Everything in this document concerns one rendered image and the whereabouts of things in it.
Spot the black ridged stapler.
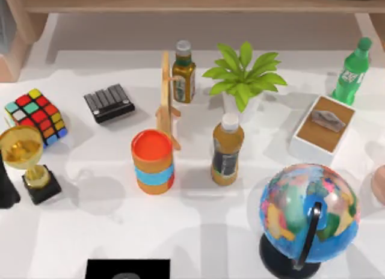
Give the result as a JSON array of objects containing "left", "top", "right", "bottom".
[{"left": 83, "top": 84, "right": 136, "bottom": 124}]

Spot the gold trophy on black base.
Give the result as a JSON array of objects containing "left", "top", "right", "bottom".
[{"left": 0, "top": 125, "right": 63, "bottom": 206}]

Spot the white box with brown top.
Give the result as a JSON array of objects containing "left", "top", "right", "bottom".
[{"left": 289, "top": 95, "right": 356, "bottom": 165}]

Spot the wooden stand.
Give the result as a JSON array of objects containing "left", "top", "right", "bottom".
[{"left": 155, "top": 51, "right": 183, "bottom": 151}]

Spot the green plant in white pot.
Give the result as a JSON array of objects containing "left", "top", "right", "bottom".
[{"left": 202, "top": 41, "right": 288, "bottom": 124}]

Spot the multicoloured puzzle cube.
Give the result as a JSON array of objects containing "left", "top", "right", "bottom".
[{"left": 4, "top": 88, "right": 68, "bottom": 149}]

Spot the green bottle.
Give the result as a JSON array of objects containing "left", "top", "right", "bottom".
[{"left": 331, "top": 37, "right": 373, "bottom": 106}]

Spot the amber bottle with white cap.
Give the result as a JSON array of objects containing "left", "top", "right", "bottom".
[{"left": 211, "top": 112, "right": 245, "bottom": 186}]

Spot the pink rounded object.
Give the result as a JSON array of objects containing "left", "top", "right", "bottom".
[{"left": 371, "top": 164, "right": 385, "bottom": 206}]

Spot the orange and blue can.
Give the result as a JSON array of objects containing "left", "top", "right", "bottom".
[{"left": 131, "top": 128, "right": 176, "bottom": 195}]

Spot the black flat panel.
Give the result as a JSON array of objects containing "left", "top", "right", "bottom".
[{"left": 86, "top": 259, "right": 171, "bottom": 279}]

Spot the wooden shelf unit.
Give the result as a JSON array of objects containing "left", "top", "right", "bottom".
[{"left": 0, "top": 0, "right": 385, "bottom": 83}]

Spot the olive bottle with grey cap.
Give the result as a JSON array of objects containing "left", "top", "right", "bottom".
[{"left": 171, "top": 40, "right": 197, "bottom": 105}]

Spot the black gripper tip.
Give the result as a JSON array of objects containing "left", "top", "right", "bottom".
[{"left": 0, "top": 157, "right": 22, "bottom": 209}]

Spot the globe on black stand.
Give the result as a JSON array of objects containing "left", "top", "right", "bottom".
[{"left": 259, "top": 162, "right": 361, "bottom": 279}]

